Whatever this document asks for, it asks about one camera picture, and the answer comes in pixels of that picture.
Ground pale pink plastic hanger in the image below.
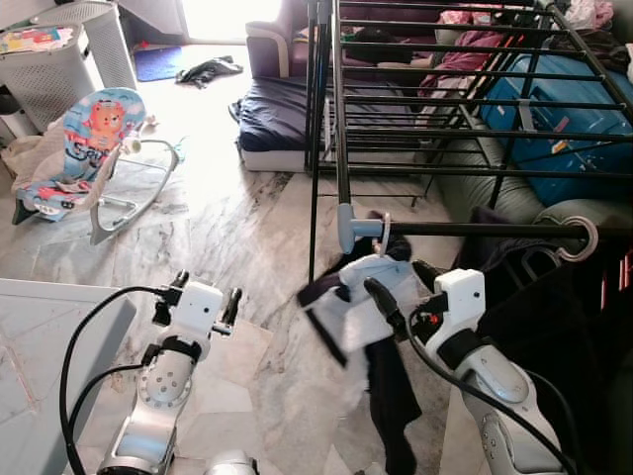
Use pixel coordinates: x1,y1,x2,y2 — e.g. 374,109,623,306
372,211,394,258

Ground red plastic hanger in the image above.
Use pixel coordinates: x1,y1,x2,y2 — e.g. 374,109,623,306
597,252,633,298

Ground white and black garment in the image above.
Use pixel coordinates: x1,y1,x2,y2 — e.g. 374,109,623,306
297,208,436,475

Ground black metal drying rack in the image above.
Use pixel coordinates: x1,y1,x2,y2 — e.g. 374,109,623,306
305,0,633,288

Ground green leather sofa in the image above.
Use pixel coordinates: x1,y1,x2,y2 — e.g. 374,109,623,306
435,134,633,475

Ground white folding table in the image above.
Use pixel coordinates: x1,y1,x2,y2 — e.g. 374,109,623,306
0,278,137,475

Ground grey robot left foot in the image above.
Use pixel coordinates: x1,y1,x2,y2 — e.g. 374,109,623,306
203,450,261,475

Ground colourful baby bouncer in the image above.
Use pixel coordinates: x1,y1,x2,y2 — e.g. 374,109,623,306
10,87,186,246

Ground blue suitcase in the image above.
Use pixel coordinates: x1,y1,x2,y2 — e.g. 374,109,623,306
478,49,633,206

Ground crumpled dark cloth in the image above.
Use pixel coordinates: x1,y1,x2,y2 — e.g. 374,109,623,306
176,56,244,90

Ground blue floor mat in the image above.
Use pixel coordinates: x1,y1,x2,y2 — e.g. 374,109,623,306
134,45,186,83

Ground maroon cloth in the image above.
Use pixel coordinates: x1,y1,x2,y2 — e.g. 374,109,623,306
420,30,507,98

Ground white slatted laundry basket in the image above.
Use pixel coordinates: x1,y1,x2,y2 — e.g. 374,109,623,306
0,0,139,135

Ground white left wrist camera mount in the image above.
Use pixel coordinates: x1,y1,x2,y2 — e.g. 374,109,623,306
166,281,226,342

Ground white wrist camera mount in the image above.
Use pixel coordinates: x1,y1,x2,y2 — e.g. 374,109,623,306
166,281,226,342
433,268,487,342

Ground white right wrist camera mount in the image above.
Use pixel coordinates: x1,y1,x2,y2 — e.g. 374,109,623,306
433,268,487,342

